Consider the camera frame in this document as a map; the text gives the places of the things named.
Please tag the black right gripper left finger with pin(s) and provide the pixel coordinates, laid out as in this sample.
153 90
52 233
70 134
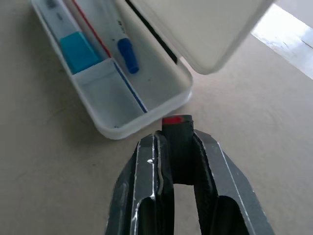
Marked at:
144 186

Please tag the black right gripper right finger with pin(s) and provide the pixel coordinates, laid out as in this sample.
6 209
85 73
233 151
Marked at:
227 188

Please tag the black marker with red end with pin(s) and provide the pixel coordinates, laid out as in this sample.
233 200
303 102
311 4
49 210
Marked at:
179 147

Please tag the white marker with blue cap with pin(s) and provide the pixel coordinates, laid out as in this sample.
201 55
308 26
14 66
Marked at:
127 51

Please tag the white plastic pencil case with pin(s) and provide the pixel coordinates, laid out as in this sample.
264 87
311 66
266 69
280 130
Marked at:
151 49

